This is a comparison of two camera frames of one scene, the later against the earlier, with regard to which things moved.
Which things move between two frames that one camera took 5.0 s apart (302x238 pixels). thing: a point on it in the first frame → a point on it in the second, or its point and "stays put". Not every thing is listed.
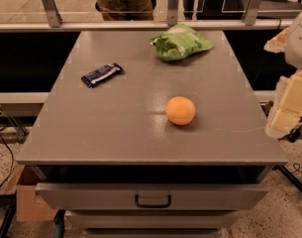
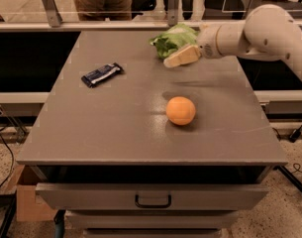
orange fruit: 180,110 stays put
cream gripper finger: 291,103 → 207,42
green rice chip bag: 180,41 stays put
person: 127,2 → 97,2
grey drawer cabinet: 110,157 stays put
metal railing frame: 55,24 stays put
